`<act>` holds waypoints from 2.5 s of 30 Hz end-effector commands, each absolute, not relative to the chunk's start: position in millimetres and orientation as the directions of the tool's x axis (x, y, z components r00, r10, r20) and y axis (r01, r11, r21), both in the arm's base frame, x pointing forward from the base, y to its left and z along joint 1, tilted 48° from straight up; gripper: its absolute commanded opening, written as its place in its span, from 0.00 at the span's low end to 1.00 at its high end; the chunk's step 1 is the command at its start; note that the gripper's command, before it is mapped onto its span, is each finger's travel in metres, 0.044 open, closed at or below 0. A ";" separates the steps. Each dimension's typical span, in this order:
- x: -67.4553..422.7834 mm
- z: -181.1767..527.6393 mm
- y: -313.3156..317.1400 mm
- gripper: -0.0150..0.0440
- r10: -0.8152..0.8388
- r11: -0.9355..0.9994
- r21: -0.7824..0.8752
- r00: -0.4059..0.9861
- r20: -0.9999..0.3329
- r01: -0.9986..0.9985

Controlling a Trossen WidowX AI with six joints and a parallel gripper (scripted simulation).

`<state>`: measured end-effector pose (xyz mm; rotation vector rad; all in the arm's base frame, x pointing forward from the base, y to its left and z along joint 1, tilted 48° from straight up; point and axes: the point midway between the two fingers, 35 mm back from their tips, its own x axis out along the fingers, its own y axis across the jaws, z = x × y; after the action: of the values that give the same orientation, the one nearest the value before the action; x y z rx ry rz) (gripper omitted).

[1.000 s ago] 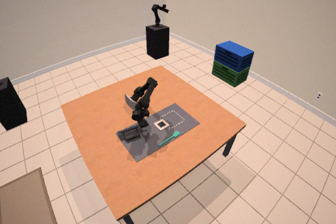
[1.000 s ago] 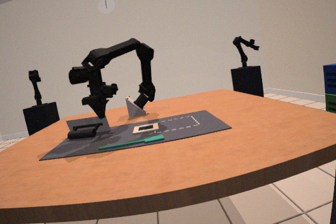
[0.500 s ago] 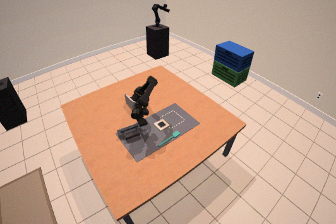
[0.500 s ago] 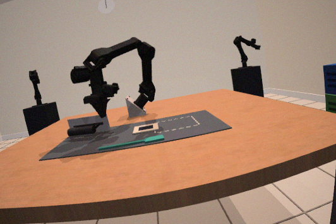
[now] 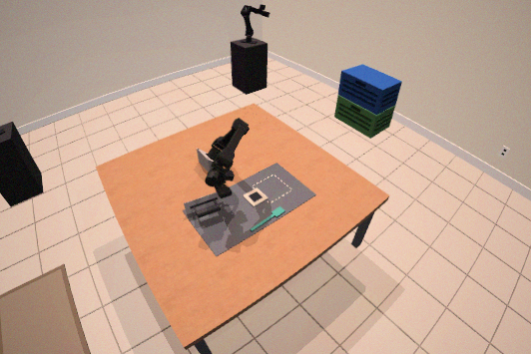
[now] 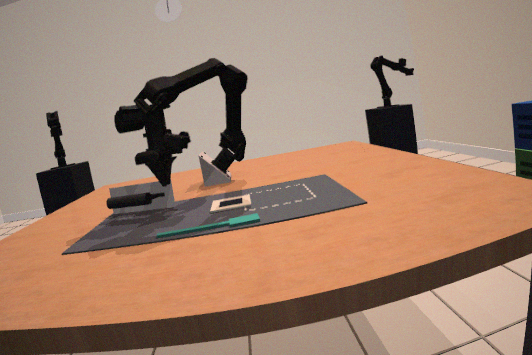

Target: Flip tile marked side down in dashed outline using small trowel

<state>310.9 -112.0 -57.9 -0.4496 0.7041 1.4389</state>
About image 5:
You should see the beige square tile with dark centre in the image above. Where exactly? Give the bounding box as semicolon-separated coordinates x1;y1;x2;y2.
243;188;267;206

